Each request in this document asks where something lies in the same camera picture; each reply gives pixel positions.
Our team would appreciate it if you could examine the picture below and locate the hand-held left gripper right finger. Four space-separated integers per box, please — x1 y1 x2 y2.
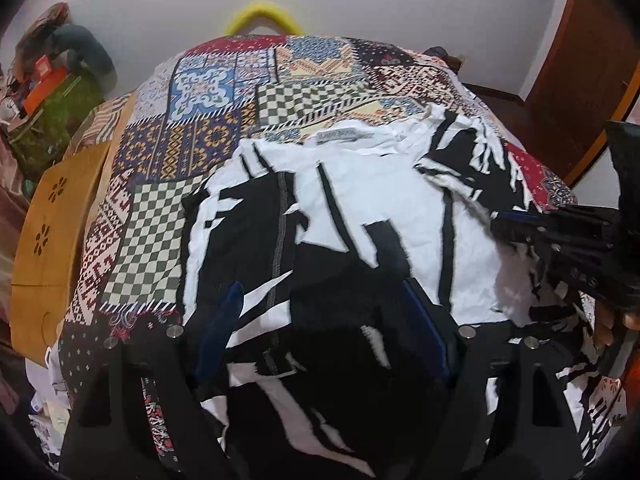
403 279 587 480

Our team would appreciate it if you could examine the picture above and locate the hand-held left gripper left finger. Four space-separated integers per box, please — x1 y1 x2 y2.
59 281 245 480

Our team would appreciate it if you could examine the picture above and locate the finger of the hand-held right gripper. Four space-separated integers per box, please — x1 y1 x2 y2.
491 211 552 235
504 232 562 268

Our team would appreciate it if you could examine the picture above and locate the black and white shirt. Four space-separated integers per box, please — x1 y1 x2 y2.
179 104 627 480

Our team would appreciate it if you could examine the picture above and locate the person's right hand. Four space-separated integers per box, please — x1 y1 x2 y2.
594 304 640 350

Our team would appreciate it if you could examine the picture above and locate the patchwork patterned blanket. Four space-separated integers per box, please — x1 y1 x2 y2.
47 34 627 480

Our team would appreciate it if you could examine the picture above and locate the brown wooden door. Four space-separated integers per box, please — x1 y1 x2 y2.
519 0 640 187

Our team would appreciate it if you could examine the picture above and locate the dark cloth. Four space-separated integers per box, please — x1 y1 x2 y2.
424 46 467 72

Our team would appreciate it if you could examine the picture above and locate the wooden board with flower cutouts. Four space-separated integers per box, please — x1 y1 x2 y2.
10 92 139 368

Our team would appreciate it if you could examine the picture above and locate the pile of white papers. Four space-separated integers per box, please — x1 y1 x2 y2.
27 345 72 463

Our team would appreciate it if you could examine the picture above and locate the maroon cloth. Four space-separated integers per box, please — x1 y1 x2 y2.
0 132 32 266

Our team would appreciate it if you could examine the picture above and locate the green patterned cloth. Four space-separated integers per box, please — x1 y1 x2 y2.
7 72 108 172

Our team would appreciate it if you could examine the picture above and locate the orange box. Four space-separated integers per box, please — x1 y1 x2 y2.
24 56 69 112

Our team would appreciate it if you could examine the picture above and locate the grey cloth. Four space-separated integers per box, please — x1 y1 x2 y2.
52 23 119 87

